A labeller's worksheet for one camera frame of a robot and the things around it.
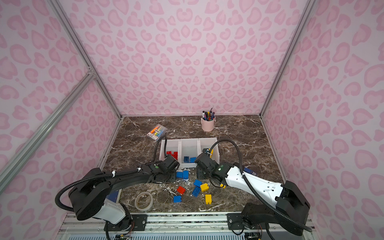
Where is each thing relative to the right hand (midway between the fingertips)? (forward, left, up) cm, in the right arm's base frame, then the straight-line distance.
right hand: (200, 171), depth 80 cm
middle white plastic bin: (+18, +8, -8) cm, 22 cm away
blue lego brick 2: (+2, +9, -10) cm, 14 cm away
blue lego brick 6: (-8, +2, -9) cm, 12 cm away
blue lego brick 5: (+12, +9, -9) cm, 18 cm away
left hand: (+1, +15, -8) cm, 17 cm away
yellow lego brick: (+4, -5, +14) cm, 15 cm away
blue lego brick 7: (-12, +12, -10) cm, 20 cm away
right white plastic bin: (+23, -4, -8) cm, 24 cm away
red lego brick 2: (-7, +11, -11) cm, 17 cm away
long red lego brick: (+15, +20, -6) cm, 26 cm away
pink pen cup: (+37, -5, -6) cm, 38 cm away
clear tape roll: (-13, +30, -10) cm, 34 cm away
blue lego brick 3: (+12, +6, -10) cm, 17 cm away
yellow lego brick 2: (-6, -2, -8) cm, 10 cm away
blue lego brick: (+1, +13, -7) cm, 15 cm away
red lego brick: (+12, +15, -5) cm, 20 cm away
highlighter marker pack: (+34, +31, -9) cm, 47 cm away
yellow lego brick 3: (-12, -4, -8) cm, 15 cm away
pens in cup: (+39, -5, +2) cm, 40 cm away
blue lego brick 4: (-3, +2, -10) cm, 11 cm away
